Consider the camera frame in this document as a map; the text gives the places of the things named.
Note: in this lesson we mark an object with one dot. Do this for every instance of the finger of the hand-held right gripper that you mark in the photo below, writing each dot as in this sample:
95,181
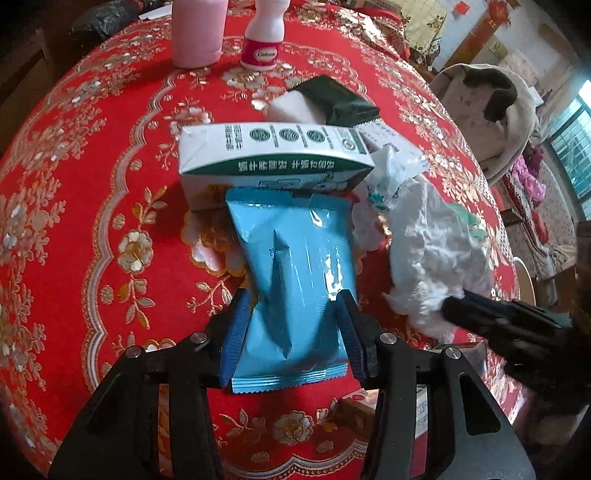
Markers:
521,309
475,318

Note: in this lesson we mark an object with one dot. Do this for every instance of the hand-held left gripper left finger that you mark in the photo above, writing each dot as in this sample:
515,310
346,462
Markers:
235,334

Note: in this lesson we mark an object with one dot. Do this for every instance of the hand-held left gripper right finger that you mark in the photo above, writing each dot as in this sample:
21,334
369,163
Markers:
353,334

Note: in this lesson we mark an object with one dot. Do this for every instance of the white trash bin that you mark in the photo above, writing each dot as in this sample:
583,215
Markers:
525,277

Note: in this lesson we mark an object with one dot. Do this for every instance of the white plastic bag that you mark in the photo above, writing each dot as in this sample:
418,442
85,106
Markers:
434,254

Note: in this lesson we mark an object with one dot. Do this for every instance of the blue snack packet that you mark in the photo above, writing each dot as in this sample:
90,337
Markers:
286,258

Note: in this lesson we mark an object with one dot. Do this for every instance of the white green milk carton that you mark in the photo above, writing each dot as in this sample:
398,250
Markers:
277,143

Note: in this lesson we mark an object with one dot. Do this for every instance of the sofa with patterned cover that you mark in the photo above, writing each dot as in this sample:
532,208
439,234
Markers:
540,240

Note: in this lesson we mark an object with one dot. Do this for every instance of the purple pink clothes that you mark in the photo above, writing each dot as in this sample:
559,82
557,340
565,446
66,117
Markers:
528,175

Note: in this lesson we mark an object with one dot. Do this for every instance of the crumpled clear plastic wrapper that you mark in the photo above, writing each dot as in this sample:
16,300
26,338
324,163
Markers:
381,194

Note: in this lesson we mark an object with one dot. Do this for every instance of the window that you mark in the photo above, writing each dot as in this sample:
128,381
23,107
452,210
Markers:
572,152

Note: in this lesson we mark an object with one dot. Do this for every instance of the beige dark-collared coat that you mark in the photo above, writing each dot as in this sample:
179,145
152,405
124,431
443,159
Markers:
485,120

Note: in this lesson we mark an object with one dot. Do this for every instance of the white printed wrapper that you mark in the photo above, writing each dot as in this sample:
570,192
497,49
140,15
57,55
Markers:
384,136

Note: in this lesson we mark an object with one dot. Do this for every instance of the red floral tablecloth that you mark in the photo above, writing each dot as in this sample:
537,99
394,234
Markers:
115,161

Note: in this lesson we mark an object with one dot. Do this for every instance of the dark green snack packet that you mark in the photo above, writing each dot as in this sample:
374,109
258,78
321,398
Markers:
337,99

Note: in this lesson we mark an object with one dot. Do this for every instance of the white bottle red label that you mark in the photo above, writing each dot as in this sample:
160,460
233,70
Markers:
263,41

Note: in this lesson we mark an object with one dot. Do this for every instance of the pink bottle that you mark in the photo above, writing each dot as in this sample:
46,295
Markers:
198,32

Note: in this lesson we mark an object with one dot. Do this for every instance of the black plastic bag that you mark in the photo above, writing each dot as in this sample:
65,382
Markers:
101,18

